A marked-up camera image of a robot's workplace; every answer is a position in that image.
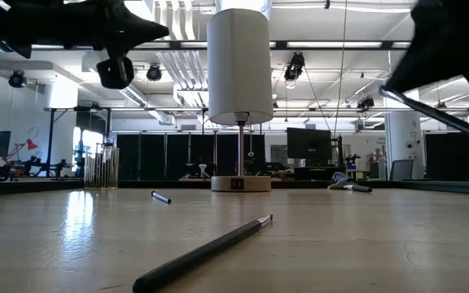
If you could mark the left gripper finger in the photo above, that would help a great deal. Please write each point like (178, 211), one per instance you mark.
(141, 36)
(132, 19)

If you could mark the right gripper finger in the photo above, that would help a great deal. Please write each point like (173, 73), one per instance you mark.
(417, 49)
(438, 67)

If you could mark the short pen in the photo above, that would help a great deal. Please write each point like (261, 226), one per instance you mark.
(356, 188)

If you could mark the long black makeup brush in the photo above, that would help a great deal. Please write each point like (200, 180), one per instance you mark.
(202, 254)

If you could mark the black ceiling spotlight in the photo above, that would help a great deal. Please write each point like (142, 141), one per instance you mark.
(294, 67)
(17, 79)
(365, 102)
(154, 73)

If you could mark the black partition panel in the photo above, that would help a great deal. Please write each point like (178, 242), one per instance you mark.
(448, 158)
(153, 156)

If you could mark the white shade wooden base lamp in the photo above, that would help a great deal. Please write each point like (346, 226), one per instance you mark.
(238, 65)

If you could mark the grey office chair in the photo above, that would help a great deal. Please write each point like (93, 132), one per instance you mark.
(401, 170)

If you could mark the red desk lamp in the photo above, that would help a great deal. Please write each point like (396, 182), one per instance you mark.
(31, 144)

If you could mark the black framed light bar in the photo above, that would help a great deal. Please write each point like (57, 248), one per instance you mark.
(281, 45)

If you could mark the clear glass pen holder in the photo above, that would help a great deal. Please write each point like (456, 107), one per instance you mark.
(92, 171)

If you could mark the black computer monitor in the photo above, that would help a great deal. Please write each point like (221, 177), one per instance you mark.
(308, 144)

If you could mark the black metal rig frame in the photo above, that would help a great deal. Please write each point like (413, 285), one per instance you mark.
(50, 142)

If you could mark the black metal table frame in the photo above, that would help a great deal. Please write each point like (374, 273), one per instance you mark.
(35, 188)

